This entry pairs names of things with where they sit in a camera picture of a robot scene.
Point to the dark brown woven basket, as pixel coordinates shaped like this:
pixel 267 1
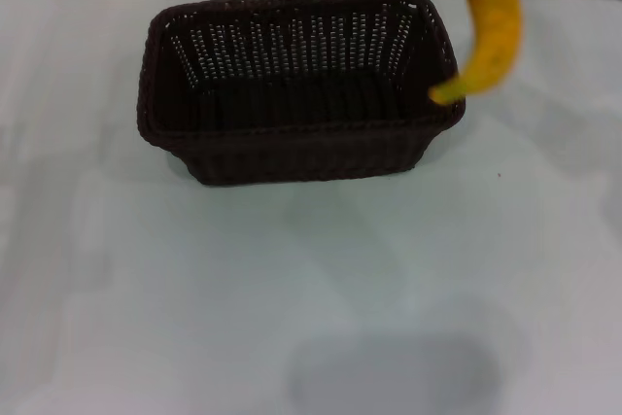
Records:
pixel 301 109

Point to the yellow banana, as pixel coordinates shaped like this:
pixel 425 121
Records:
pixel 493 41

